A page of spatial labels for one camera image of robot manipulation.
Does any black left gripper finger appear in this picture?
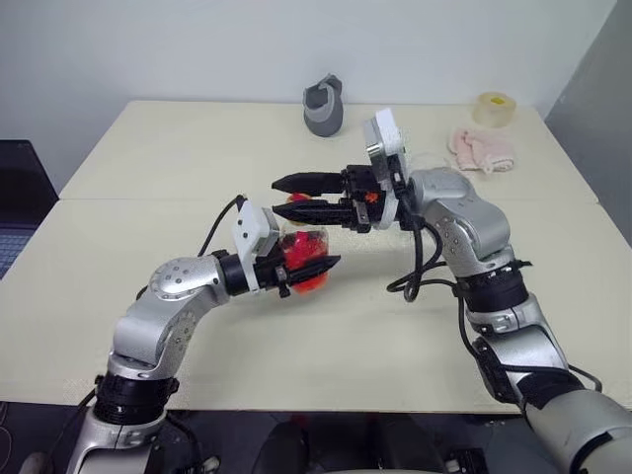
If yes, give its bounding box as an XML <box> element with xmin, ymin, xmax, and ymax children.
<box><xmin>285</xmin><ymin>255</ymin><xmax>343</xmax><ymax>287</ymax></box>

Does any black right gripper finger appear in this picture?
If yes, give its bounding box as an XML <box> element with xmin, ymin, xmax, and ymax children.
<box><xmin>270</xmin><ymin>172</ymin><xmax>347</xmax><ymax>195</ymax></box>
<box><xmin>272</xmin><ymin>198</ymin><xmax>357</xmax><ymax>228</ymax></box>

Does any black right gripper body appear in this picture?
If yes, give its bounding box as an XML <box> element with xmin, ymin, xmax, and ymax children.
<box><xmin>339</xmin><ymin>164</ymin><xmax>391</xmax><ymax>234</ymax></box>

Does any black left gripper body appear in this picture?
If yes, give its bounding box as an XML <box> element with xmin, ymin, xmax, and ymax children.
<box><xmin>255</xmin><ymin>241</ymin><xmax>293</xmax><ymax>299</ymax></box>

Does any clear bottle with red drink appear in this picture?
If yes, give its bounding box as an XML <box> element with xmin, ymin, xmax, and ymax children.
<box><xmin>276</xmin><ymin>192</ymin><xmax>331</xmax><ymax>296</ymax></box>

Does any pink folded cloth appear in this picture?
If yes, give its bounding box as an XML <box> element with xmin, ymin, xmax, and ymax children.
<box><xmin>447</xmin><ymin>126</ymin><xmax>515</xmax><ymax>176</ymax></box>

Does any translucent tape roll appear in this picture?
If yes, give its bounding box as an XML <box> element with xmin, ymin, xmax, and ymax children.
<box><xmin>472</xmin><ymin>91</ymin><xmax>516</xmax><ymax>128</ymax></box>

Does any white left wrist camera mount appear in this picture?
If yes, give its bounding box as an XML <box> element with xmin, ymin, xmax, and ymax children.
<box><xmin>230</xmin><ymin>199</ymin><xmax>283</xmax><ymax>296</ymax></box>

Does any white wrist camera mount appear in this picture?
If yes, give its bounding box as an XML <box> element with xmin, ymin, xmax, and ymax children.
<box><xmin>362</xmin><ymin>107</ymin><xmax>412</xmax><ymax>231</ymax></box>
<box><xmin>230</xmin><ymin>199</ymin><xmax>283</xmax><ymax>296</ymax></box>

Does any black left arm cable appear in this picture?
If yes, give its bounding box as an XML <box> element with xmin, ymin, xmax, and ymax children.
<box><xmin>197</xmin><ymin>195</ymin><xmax>248</xmax><ymax>258</ymax></box>

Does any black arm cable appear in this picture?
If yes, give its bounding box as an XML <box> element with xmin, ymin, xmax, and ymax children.
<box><xmin>197</xmin><ymin>195</ymin><xmax>248</xmax><ymax>258</ymax></box>
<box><xmin>386</xmin><ymin>170</ymin><xmax>604</xmax><ymax>411</ymax></box>

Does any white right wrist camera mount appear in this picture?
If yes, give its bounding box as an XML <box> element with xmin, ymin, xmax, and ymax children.
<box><xmin>362</xmin><ymin>107</ymin><xmax>412</xmax><ymax>231</ymax></box>

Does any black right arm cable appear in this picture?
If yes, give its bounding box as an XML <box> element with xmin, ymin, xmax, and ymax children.
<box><xmin>386</xmin><ymin>170</ymin><xmax>604</xmax><ymax>411</ymax></box>

